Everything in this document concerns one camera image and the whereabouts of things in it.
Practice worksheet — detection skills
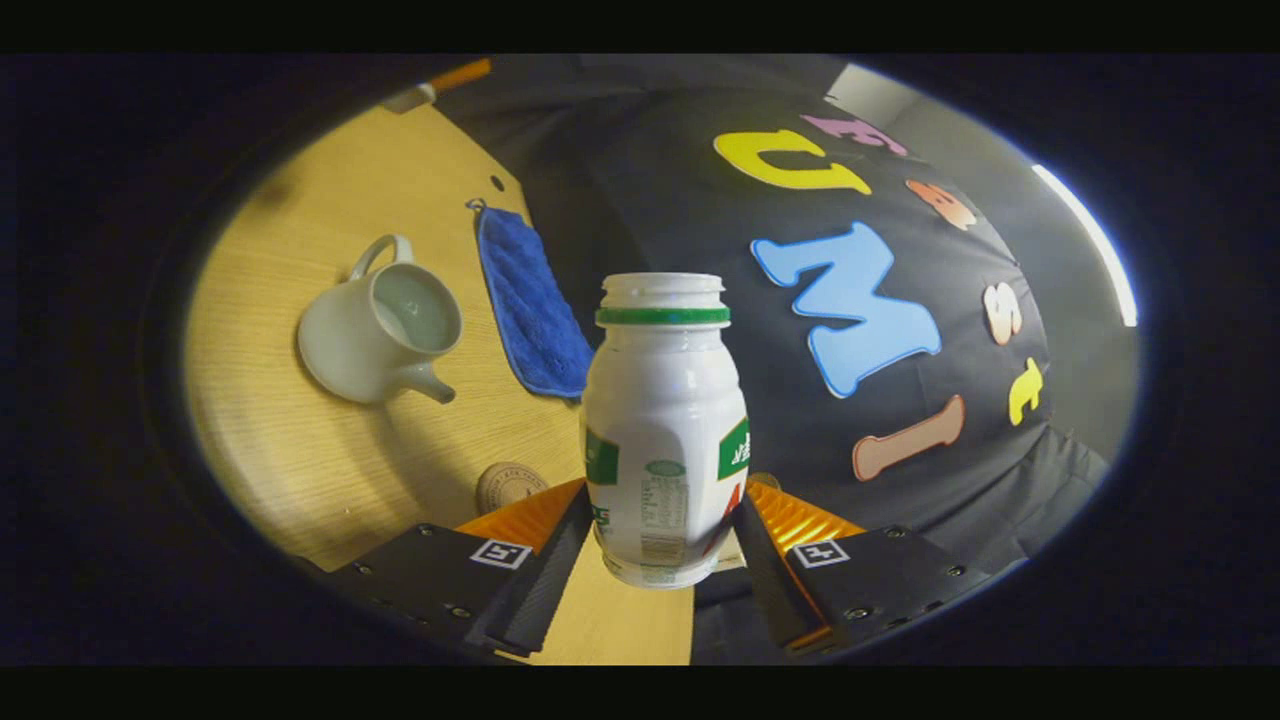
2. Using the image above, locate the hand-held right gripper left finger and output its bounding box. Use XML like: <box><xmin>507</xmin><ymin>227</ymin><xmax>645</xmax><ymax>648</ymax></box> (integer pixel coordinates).
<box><xmin>325</xmin><ymin>480</ymin><xmax>596</xmax><ymax>661</ymax></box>

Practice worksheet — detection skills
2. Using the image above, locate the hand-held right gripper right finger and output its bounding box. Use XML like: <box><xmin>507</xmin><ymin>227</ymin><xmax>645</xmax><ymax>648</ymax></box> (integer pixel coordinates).
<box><xmin>733</xmin><ymin>480</ymin><xmax>996</xmax><ymax>656</ymax></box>

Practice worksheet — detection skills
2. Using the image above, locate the round wooden coaster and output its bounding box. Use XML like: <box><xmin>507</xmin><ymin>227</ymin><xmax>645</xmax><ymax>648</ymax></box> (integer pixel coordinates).
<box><xmin>475</xmin><ymin>461</ymin><xmax>551</xmax><ymax>516</ymax></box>

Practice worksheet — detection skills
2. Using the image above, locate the white plastic water bottle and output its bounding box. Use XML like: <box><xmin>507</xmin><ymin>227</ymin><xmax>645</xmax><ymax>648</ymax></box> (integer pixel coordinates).
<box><xmin>580</xmin><ymin>272</ymin><xmax>751</xmax><ymax>589</ymax></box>

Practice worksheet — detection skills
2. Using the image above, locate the white ceramic teacup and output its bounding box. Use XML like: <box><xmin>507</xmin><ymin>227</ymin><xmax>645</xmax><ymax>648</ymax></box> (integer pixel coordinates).
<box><xmin>297</xmin><ymin>234</ymin><xmax>464</xmax><ymax>406</ymax></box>

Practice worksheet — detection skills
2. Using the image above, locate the black backdrop cloth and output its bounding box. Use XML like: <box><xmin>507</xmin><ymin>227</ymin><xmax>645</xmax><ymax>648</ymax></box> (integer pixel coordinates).
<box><xmin>440</xmin><ymin>55</ymin><xmax>1111</xmax><ymax>666</ymax></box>

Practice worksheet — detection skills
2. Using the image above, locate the blue towel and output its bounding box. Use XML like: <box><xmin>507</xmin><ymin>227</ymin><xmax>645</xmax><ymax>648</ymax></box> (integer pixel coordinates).
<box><xmin>466</xmin><ymin>198</ymin><xmax>596</xmax><ymax>401</ymax></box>

